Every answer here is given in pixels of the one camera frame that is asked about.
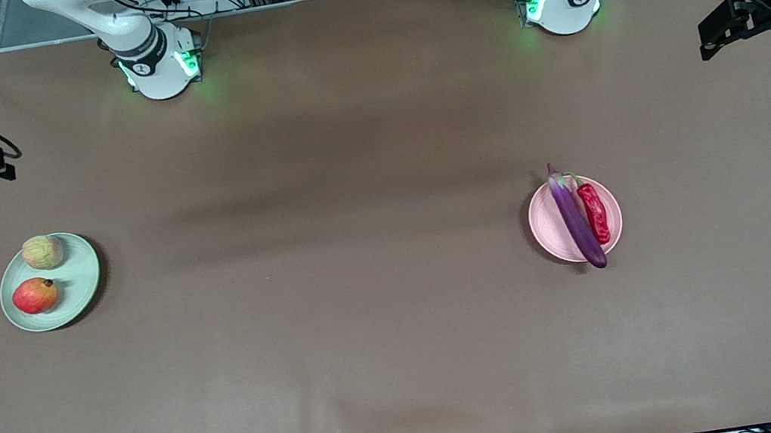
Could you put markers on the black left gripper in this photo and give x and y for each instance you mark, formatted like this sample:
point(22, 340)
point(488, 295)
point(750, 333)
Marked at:
point(765, 11)

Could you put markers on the yellow-pink peach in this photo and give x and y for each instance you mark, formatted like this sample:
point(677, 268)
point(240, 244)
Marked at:
point(43, 252)

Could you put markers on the red apple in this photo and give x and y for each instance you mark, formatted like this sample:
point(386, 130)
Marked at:
point(34, 296)

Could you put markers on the red chili pepper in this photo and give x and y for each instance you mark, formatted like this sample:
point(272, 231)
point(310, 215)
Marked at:
point(594, 212)

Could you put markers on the purple eggplant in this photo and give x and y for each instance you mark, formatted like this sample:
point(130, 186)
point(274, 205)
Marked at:
point(575, 219)

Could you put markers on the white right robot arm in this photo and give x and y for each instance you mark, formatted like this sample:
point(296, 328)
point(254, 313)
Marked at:
point(153, 68)

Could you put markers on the pale green round plate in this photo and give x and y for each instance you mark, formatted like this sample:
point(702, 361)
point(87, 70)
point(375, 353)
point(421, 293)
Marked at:
point(77, 278)

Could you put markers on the pink round plate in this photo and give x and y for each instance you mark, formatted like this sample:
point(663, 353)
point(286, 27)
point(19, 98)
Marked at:
point(548, 223)

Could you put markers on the brown table cover mat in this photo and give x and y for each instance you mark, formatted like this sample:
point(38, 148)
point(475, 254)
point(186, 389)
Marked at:
point(408, 366)

